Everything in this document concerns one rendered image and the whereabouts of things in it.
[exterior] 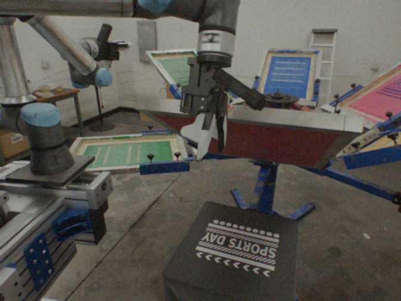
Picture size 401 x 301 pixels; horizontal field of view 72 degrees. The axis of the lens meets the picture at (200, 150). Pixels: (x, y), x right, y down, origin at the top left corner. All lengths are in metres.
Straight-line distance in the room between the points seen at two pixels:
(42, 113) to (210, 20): 0.70
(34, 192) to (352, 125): 1.07
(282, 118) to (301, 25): 4.60
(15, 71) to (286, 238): 1.20
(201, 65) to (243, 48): 4.81
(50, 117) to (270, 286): 0.94
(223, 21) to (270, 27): 4.74
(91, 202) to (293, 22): 4.67
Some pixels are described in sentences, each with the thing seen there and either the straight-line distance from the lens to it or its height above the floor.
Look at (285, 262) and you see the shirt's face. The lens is 1.13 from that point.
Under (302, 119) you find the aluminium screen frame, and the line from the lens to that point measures 0.69.
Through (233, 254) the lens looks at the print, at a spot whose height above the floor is 0.95.
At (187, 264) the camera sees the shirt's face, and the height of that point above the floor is 0.95.
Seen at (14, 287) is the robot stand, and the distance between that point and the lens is 0.85.
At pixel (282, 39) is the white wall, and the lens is 5.27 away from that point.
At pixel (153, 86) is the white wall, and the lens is 6.16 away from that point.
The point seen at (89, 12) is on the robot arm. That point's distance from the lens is 0.65.
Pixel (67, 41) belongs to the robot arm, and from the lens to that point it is 1.13.
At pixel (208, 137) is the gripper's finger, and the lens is 0.50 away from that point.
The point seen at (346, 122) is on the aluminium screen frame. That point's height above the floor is 1.54.
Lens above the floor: 1.73
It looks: 24 degrees down
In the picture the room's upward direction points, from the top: straight up
